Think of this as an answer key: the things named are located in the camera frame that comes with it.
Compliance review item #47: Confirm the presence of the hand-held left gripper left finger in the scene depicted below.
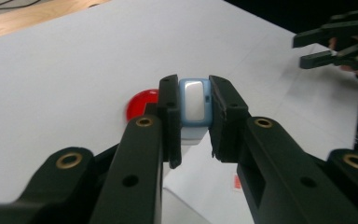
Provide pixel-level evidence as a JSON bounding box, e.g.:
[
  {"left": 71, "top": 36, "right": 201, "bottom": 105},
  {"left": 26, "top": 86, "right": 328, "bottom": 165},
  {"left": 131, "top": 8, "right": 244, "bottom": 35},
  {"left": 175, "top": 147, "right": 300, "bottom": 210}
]
[{"left": 89, "top": 74, "right": 183, "bottom": 224}]

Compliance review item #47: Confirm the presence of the small blue and white stamp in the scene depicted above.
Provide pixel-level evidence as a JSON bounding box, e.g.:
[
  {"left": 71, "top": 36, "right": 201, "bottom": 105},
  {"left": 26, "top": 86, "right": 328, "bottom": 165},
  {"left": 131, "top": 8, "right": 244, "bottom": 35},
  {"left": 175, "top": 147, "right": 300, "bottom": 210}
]
[{"left": 178, "top": 77, "right": 213, "bottom": 146}]

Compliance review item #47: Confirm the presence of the tangle of floor cables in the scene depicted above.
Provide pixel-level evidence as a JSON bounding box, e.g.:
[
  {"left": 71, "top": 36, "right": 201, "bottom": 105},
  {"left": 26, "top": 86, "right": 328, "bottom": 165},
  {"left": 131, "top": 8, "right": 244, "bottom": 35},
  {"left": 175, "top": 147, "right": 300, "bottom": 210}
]
[{"left": 0, "top": 0, "right": 41, "bottom": 12}]

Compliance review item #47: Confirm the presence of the round red ink pad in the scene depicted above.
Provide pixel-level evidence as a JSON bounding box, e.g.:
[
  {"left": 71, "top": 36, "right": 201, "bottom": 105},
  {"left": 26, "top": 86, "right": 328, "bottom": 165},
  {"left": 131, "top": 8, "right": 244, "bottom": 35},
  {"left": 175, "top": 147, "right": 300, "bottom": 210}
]
[{"left": 125, "top": 88, "right": 160, "bottom": 123}]

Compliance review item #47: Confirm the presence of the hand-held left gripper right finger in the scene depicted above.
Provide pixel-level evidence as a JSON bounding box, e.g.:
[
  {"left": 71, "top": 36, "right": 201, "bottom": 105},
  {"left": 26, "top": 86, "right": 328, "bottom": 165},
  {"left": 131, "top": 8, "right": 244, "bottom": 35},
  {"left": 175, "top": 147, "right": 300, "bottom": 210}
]
[{"left": 209, "top": 75, "right": 358, "bottom": 224}]

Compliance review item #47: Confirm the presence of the black curtain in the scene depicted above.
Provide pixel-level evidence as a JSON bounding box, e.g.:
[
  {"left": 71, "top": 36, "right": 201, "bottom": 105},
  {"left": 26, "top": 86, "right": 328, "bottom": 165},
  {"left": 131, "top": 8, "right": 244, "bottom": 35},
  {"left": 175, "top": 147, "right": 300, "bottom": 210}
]
[{"left": 223, "top": 0, "right": 358, "bottom": 35}]

